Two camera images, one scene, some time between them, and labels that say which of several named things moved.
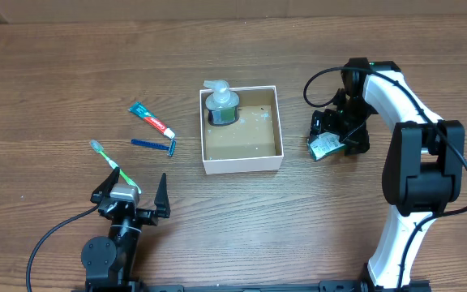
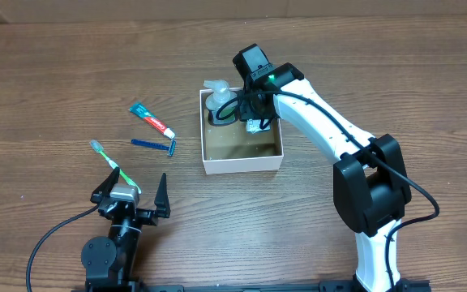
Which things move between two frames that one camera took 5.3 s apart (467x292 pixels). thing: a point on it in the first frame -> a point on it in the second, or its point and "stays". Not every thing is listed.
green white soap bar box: (324, 143) -> (254, 125)
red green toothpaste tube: (142, 110) stays
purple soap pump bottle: (222, 104) stays
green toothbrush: (99, 148) stays
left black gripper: (161, 203) stays
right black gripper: (362, 140) -> (249, 99)
